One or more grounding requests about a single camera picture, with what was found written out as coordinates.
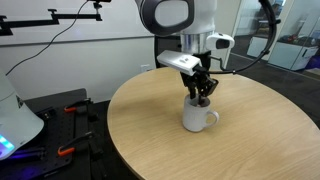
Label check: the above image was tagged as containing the white low cabinet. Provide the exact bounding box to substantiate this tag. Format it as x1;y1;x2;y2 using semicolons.
246;36;270;61
267;41;320;72

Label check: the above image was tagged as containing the black camera mount boom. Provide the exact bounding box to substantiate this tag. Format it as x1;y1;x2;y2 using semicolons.
0;8;103;37

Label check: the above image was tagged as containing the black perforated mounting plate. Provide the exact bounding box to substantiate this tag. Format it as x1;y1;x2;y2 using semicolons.
0;87;93;180

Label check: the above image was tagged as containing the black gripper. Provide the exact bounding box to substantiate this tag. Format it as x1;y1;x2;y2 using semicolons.
180;51;220;105

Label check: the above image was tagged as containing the black mesh office chair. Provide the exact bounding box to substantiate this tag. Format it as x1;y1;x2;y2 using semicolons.
153;33;207;69

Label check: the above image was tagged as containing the orange handled black clamp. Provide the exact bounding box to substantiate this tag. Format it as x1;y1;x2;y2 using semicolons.
56;131;97;158
63;97;93;114

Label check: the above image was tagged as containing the black camera cable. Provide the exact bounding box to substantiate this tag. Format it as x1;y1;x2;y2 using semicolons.
5;1;89;76

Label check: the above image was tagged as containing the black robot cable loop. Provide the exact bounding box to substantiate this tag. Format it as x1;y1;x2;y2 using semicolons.
194;0;282;76

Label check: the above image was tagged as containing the white wall outlet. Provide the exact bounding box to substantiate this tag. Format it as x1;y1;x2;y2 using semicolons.
139;63;152;73

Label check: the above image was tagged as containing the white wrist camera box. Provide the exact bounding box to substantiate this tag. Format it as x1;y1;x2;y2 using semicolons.
156;49;203;77

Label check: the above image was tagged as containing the white ceramic mug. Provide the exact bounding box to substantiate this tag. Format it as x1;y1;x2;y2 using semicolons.
181;94;220;133

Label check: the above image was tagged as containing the small black bracket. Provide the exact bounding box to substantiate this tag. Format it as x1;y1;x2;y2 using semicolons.
42;107;57;120

